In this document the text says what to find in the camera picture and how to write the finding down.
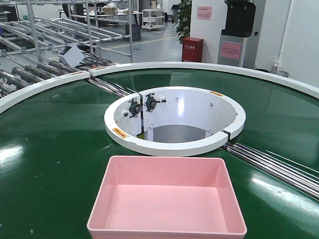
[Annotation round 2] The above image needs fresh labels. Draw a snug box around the pink plastic bin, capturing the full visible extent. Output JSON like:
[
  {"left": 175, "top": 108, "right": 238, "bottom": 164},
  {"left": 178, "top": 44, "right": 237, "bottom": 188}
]
[{"left": 87, "top": 155, "right": 247, "bottom": 239}]

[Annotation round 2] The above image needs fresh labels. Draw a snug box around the red fire extinguisher cabinet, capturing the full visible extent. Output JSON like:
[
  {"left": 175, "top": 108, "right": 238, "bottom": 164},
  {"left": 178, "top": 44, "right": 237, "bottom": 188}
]
[{"left": 182, "top": 37, "right": 204, "bottom": 62}]

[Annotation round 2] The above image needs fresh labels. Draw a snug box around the black plastic crate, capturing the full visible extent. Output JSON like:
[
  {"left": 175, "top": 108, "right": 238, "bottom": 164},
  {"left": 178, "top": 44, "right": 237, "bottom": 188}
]
[{"left": 125, "top": 24, "right": 141, "bottom": 41}]

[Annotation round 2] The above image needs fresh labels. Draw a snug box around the green potted plant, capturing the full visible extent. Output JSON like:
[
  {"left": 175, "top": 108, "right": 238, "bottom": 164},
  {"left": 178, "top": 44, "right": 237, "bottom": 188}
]
[{"left": 175, "top": 0, "right": 192, "bottom": 44}]

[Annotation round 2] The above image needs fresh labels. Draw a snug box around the white wheeled cart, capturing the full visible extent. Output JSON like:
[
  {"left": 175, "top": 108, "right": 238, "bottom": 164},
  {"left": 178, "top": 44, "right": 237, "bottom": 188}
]
[{"left": 142, "top": 9, "right": 164, "bottom": 30}]

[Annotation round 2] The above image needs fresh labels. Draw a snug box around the grey kiosk with black top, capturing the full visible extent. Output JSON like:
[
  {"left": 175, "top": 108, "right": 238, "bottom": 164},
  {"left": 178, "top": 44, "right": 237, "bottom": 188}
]
[{"left": 217, "top": 0, "right": 256, "bottom": 67}]

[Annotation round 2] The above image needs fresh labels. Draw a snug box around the white control box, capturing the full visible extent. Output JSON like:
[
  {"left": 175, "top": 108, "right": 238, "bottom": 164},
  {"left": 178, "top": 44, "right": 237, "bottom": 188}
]
[{"left": 58, "top": 44, "right": 85, "bottom": 67}]

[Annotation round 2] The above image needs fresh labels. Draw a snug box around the white outer conveyor rim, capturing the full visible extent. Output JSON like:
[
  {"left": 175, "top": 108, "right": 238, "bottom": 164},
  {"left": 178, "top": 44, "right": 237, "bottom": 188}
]
[{"left": 0, "top": 62, "right": 319, "bottom": 113}]

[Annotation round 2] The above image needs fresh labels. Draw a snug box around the steel conveyor rollers right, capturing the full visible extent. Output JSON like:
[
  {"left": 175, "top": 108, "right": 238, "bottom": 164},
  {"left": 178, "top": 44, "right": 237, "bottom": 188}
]
[{"left": 221, "top": 142, "right": 319, "bottom": 200}]

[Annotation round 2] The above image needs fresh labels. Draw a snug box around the white inner conveyor ring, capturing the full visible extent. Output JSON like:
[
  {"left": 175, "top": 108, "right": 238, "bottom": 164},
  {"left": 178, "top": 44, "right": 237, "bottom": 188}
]
[{"left": 104, "top": 86, "right": 247, "bottom": 157}]

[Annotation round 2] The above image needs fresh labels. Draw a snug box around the right black bearing mount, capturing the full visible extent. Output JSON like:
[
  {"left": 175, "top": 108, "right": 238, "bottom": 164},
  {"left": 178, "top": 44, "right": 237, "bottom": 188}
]
[{"left": 145, "top": 93, "right": 166, "bottom": 112}]

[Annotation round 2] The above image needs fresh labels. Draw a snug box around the black bearing mount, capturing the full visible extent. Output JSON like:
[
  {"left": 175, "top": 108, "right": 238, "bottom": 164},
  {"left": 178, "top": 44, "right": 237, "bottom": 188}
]
[
  {"left": 129, "top": 98, "right": 142, "bottom": 118},
  {"left": 145, "top": 93, "right": 166, "bottom": 112}
]

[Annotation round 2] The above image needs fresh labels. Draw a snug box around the left black bearing mount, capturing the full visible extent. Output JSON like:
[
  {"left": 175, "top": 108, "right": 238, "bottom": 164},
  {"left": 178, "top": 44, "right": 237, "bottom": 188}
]
[{"left": 129, "top": 98, "right": 142, "bottom": 118}]

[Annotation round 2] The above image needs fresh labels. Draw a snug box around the pink wall notice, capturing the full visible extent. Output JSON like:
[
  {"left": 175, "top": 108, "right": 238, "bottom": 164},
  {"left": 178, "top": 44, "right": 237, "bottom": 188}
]
[{"left": 196, "top": 6, "right": 212, "bottom": 20}]

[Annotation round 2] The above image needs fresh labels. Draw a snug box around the wire mesh waste basket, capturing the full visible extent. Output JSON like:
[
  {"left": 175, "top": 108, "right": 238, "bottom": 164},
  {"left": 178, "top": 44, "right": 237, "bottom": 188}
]
[{"left": 270, "top": 70, "right": 289, "bottom": 78}]

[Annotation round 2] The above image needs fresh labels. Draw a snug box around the metal roller rack frame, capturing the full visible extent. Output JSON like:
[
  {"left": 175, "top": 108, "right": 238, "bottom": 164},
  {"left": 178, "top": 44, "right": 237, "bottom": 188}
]
[{"left": 0, "top": 0, "right": 133, "bottom": 95}]

